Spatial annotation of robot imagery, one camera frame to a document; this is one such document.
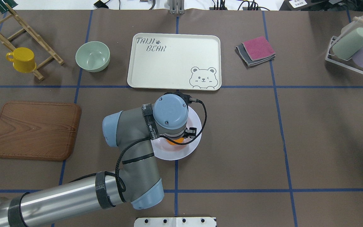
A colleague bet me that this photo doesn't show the orange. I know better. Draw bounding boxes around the orange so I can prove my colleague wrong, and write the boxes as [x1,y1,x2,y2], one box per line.
[165,137,185,145]

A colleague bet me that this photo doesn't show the aluminium frame post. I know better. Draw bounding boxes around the aluminium frame post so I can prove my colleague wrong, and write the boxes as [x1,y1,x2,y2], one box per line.
[167,0,185,15]

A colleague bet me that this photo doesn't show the dark green mug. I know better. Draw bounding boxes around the dark green mug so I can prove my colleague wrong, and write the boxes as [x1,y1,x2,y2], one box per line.
[0,0,18,14]

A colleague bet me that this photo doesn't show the small black device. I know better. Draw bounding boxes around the small black device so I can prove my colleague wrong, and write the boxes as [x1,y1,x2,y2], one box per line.
[93,0,110,9]

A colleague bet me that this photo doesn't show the wooden cutting board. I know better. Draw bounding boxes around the wooden cutting board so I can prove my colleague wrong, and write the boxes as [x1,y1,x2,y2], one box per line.
[0,101,82,161]

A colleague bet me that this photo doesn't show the green bowl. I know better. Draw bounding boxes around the green bowl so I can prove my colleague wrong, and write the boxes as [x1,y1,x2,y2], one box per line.
[75,41,111,73]

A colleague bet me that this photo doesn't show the green cup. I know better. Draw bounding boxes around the green cup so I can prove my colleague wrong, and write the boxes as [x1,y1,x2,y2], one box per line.
[332,27,363,60]

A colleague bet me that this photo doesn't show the cream bear tray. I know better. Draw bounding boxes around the cream bear tray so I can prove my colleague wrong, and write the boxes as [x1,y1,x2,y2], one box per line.
[127,33,222,91]

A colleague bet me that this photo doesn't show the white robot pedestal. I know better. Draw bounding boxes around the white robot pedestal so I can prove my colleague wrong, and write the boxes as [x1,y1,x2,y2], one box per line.
[134,217,217,227]

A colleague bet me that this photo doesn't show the white cup rack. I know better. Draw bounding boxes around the white cup rack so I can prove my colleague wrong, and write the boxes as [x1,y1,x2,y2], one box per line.
[325,16,363,80]

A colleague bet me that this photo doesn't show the white plate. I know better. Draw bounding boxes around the white plate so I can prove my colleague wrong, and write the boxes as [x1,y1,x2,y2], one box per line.
[150,107,202,160]

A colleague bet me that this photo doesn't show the pink and grey cloths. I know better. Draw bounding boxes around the pink and grey cloths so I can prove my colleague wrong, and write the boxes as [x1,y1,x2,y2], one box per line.
[236,36,276,67]

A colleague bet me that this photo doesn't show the yellow mug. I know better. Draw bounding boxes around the yellow mug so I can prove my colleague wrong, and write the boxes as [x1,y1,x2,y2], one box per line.
[6,47,37,73]

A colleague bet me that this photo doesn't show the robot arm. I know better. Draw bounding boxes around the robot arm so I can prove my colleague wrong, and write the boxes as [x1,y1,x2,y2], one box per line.
[0,92,204,227]

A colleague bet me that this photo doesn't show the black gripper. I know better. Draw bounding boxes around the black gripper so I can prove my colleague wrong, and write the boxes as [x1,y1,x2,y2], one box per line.
[161,126,198,145]

